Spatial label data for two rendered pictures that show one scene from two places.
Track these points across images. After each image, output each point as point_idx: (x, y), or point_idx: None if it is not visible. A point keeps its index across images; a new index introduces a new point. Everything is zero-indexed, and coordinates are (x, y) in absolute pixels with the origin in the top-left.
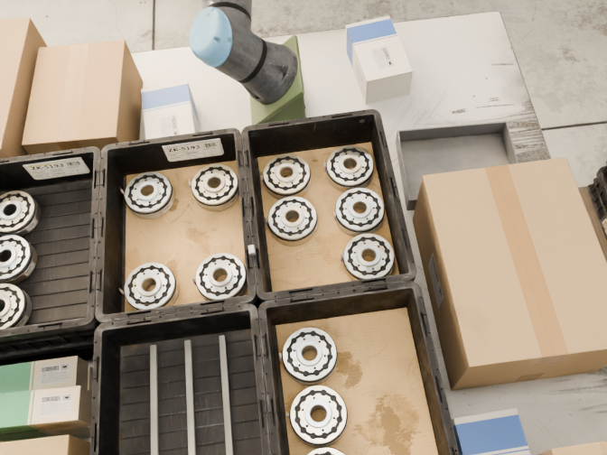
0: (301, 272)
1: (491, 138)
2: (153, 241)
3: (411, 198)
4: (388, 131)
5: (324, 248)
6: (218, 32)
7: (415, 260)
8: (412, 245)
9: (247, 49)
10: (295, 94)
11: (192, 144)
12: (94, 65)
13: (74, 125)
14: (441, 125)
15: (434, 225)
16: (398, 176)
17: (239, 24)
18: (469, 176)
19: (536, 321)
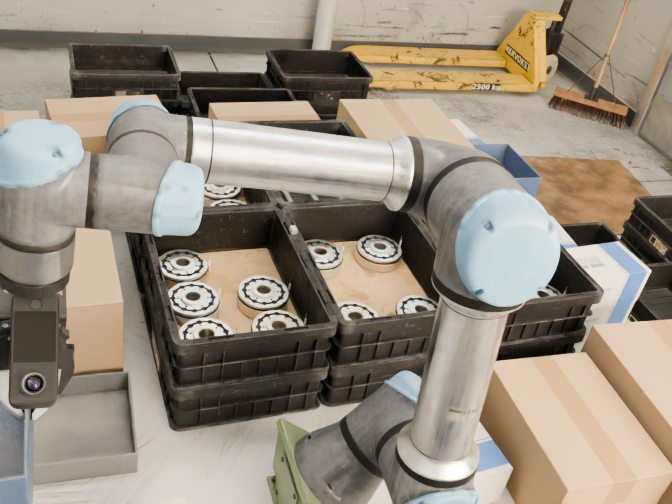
0: (247, 269)
1: None
2: (396, 290)
3: (122, 400)
4: (146, 487)
5: (226, 285)
6: (405, 372)
7: (124, 343)
8: (126, 356)
9: (365, 400)
10: (288, 422)
11: None
12: (580, 447)
13: (544, 371)
14: (63, 501)
15: (115, 263)
16: (136, 427)
17: (384, 408)
18: (68, 300)
19: None
